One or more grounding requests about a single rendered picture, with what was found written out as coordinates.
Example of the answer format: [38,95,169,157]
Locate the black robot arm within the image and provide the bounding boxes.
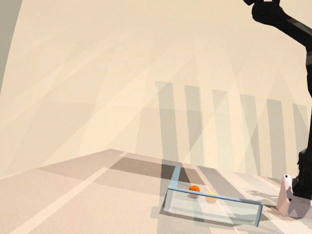
[243,0,312,200]

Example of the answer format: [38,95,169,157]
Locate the low clear corner walls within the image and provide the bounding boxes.
[164,189,262,227]

